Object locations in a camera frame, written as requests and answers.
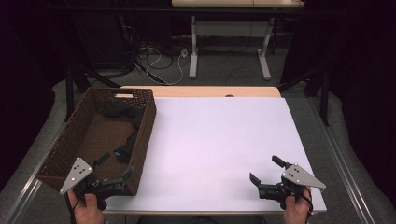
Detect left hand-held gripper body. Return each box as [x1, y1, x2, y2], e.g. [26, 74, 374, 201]
[60, 157, 126, 211]

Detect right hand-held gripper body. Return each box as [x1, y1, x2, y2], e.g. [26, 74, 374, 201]
[258, 162, 327, 210]

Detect brown wicker basket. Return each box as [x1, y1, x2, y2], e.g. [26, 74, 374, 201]
[35, 87, 158, 197]

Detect black shorts with blue print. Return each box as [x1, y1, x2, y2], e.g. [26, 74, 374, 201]
[101, 100, 146, 164]

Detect person's right hand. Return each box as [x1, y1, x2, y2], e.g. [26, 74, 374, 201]
[283, 189, 313, 224]

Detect person's left hand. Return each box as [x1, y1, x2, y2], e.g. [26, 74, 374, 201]
[67, 189, 106, 224]

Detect white board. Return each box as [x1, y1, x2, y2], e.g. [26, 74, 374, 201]
[68, 96, 328, 214]

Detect black metal stand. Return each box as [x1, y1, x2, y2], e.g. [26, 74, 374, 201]
[277, 66, 332, 127]
[63, 61, 121, 123]

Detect white desk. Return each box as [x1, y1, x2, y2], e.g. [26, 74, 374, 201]
[171, 0, 305, 81]

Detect right hand-held gripper black cable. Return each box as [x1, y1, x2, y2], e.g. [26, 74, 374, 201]
[292, 186, 315, 217]

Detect hand-held gripper black cable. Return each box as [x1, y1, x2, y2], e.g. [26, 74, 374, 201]
[292, 186, 315, 217]
[64, 194, 78, 224]

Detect left hand-held gripper black cable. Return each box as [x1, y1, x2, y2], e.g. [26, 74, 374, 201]
[64, 194, 78, 224]

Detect aluminium rail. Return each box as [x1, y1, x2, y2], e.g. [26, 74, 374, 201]
[310, 96, 378, 224]
[2, 178, 44, 224]

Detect bundle of black cables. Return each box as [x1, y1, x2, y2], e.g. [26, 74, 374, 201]
[116, 15, 176, 82]

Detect white cable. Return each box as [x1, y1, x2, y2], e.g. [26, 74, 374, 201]
[145, 46, 186, 87]

